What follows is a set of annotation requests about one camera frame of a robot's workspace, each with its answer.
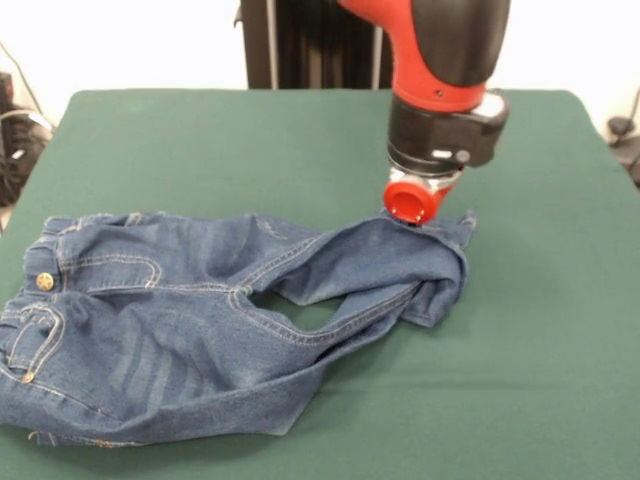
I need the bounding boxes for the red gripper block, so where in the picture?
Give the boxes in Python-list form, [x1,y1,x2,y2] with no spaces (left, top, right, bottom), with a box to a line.
[383,178,454,228]

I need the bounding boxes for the blue denim jeans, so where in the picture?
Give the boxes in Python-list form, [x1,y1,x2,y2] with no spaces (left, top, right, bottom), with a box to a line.
[0,207,477,447]

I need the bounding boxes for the dark green table cloth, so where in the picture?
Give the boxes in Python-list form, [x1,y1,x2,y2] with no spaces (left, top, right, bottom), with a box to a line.
[0,88,640,480]

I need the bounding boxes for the black wheeled chair base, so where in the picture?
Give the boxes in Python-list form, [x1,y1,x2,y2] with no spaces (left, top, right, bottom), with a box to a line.
[0,72,56,207]
[606,115,640,189]

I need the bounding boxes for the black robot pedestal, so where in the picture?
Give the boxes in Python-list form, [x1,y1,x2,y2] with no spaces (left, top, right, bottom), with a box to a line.
[239,0,396,90]

